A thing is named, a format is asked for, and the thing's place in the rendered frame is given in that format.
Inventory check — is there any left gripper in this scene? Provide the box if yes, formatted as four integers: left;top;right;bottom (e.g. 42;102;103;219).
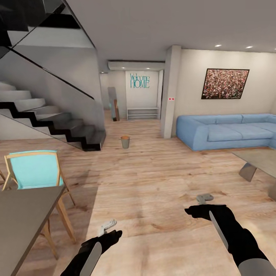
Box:
100;230;122;251

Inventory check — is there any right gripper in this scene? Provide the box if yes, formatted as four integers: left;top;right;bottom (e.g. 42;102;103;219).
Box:
184;204;209;220

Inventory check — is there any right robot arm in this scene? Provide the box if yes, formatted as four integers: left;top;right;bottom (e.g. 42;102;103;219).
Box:
184;194;276;276

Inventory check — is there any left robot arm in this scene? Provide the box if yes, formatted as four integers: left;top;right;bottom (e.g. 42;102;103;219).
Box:
60;219;122;276

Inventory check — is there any trash can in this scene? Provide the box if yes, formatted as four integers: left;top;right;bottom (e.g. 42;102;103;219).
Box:
121;136;130;149

